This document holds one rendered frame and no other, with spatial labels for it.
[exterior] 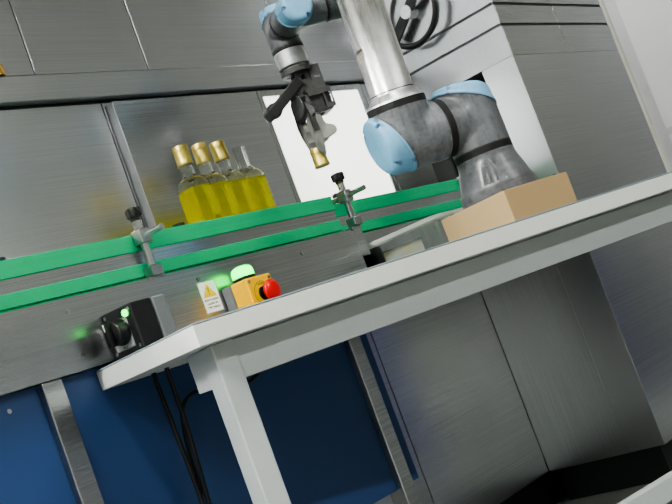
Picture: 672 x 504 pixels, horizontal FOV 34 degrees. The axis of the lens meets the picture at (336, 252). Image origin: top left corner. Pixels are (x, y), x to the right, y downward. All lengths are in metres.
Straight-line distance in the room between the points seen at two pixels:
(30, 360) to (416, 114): 0.82
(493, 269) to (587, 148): 1.35
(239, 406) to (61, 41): 1.14
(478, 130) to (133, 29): 0.93
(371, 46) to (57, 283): 0.72
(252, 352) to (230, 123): 1.11
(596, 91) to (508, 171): 1.45
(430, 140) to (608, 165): 1.38
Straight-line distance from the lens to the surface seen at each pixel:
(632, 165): 3.55
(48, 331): 1.85
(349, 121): 3.05
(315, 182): 2.85
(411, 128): 2.07
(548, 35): 3.41
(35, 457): 1.81
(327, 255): 2.35
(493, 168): 2.11
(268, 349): 1.70
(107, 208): 2.41
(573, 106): 3.36
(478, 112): 2.13
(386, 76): 2.10
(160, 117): 2.56
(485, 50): 3.22
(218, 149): 2.45
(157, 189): 2.47
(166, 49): 2.72
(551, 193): 2.13
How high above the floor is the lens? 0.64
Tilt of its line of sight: 5 degrees up
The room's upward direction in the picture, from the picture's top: 20 degrees counter-clockwise
